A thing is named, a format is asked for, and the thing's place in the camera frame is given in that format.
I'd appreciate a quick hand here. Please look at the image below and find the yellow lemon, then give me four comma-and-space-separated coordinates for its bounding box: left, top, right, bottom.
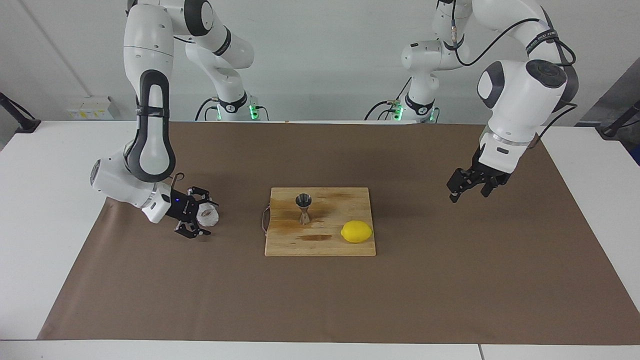
340, 220, 374, 244

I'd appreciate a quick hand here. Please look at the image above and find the black base cable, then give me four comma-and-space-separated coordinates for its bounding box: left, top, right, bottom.
195, 97, 221, 122
364, 77, 413, 121

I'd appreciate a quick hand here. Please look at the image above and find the wooden cutting board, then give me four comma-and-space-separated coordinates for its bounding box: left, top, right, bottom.
261, 187, 377, 257

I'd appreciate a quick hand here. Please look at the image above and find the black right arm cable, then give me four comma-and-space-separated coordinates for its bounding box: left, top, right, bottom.
166, 171, 187, 193

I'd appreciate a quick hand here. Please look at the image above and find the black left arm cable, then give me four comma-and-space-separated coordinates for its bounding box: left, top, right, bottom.
440, 0, 579, 147

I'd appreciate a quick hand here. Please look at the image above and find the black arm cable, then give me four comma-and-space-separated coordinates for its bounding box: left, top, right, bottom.
166, 171, 187, 193
440, 0, 579, 147

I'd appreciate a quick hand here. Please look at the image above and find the steel jigger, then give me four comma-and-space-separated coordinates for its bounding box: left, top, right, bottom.
295, 193, 313, 225

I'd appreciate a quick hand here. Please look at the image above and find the white wall socket box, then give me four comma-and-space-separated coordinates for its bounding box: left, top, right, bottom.
67, 96, 115, 121

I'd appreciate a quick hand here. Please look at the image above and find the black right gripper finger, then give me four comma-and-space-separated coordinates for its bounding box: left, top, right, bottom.
174, 222, 211, 239
187, 186, 213, 205

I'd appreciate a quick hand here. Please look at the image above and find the black left base cable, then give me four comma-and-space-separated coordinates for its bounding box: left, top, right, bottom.
364, 77, 413, 121

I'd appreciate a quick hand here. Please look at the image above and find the clear faceted glass cup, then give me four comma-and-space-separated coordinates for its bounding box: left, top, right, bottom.
197, 202, 220, 227

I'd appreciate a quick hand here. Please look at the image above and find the black right base cable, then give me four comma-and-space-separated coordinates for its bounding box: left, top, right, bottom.
195, 97, 221, 122

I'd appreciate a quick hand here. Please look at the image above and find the black clamp stand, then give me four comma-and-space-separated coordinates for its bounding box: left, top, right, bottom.
0, 92, 42, 134
600, 100, 640, 139

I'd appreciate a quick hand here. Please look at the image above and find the dark grey partition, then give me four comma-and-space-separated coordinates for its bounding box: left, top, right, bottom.
575, 59, 640, 166

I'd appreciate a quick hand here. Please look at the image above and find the brown table mat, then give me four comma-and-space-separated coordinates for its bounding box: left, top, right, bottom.
37, 121, 640, 346

